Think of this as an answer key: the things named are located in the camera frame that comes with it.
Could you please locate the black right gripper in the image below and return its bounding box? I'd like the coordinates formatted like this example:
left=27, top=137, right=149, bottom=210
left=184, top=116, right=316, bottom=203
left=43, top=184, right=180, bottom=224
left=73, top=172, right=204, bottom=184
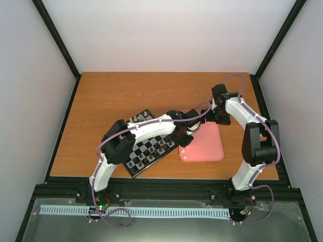
left=201, top=107, right=231, bottom=125

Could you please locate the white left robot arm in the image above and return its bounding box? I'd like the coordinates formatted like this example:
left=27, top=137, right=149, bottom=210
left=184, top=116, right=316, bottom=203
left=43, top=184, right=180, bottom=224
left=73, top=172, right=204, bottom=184
left=87, top=109, right=203, bottom=203

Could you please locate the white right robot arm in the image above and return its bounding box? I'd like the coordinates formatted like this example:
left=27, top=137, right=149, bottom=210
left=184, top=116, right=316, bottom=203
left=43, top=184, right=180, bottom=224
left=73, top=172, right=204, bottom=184
left=205, top=84, right=281, bottom=205

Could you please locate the pink plastic tray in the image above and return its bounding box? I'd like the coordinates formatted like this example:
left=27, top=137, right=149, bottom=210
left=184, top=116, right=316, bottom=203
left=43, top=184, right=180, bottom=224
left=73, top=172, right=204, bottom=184
left=179, top=122, right=224, bottom=162

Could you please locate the black and silver chessboard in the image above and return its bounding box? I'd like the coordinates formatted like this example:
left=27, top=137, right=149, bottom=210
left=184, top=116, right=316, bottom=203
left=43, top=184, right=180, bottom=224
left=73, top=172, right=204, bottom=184
left=122, top=109, right=179, bottom=179

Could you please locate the black aluminium frame post right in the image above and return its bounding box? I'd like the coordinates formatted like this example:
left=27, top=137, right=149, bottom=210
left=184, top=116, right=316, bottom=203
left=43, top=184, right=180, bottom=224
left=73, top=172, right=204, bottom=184
left=253, top=0, right=307, bottom=78

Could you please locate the black aluminium frame post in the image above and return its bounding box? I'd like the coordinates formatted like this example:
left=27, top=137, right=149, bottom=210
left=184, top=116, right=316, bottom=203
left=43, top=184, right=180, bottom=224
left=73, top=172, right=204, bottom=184
left=253, top=0, right=307, bottom=78
left=31, top=0, right=82, bottom=79

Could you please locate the light blue cable duct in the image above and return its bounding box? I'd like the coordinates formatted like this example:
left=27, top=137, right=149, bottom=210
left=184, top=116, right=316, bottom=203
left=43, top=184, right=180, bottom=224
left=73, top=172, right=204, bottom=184
left=39, top=205, right=230, bottom=220

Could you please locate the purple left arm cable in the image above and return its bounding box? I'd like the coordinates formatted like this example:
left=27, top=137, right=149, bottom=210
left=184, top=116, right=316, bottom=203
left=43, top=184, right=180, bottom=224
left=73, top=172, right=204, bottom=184
left=92, top=101, right=213, bottom=228

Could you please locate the black aluminium frame post left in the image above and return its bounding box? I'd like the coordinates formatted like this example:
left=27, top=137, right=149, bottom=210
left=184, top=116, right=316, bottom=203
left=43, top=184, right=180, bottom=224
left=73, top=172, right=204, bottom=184
left=31, top=0, right=82, bottom=79

